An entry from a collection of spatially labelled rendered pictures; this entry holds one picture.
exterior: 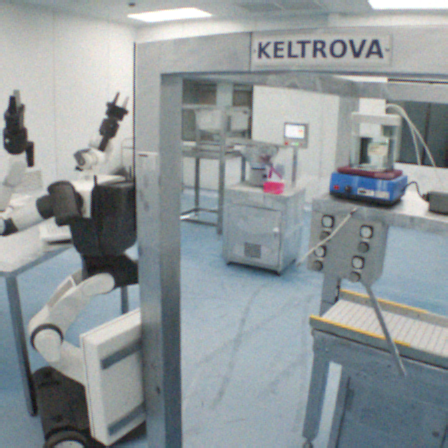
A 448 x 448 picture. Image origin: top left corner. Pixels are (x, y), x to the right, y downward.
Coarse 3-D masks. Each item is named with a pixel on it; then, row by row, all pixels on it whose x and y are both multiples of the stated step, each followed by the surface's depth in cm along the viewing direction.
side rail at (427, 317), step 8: (344, 296) 162; (352, 296) 160; (360, 296) 158; (368, 304) 157; (384, 304) 153; (392, 312) 152; (400, 312) 150; (408, 312) 148; (416, 312) 146; (424, 320) 145; (432, 320) 143; (440, 320) 142
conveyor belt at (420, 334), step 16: (336, 304) 160; (352, 304) 159; (336, 320) 147; (352, 320) 147; (368, 320) 147; (400, 320) 147; (416, 320) 146; (400, 336) 136; (416, 336) 136; (432, 336) 135
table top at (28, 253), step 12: (36, 228) 242; (0, 240) 219; (12, 240) 219; (24, 240) 220; (36, 240) 221; (0, 252) 201; (12, 252) 202; (24, 252) 202; (36, 252) 203; (48, 252) 204; (60, 252) 213; (0, 264) 186; (12, 264) 187; (24, 264) 188; (36, 264) 195; (0, 276) 181; (12, 276) 180
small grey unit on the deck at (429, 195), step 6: (426, 192) 120; (432, 192) 116; (438, 192) 115; (444, 192) 115; (426, 198) 119; (432, 198) 117; (438, 198) 116; (444, 198) 114; (432, 204) 117; (438, 204) 116; (444, 204) 115; (432, 210) 117; (438, 210) 116; (444, 210) 115
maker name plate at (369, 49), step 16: (352, 32) 51; (368, 32) 49; (384, 32) 48; (256, 48) 59; (272, 48) 57; (288, 48) 56; (304, 48) 55; (320, 48) 53; (336, 48) 52; (352, 48) 51; (368, 48) 50; (384, 48) 49; (256, 64) 59; (272, 64) 58; (288, 64) 57; (304, 64) 55; (320, 64) 54; (336, 64) 53; (352, 64) 52; (368, 64) 50; (384, 64) 49
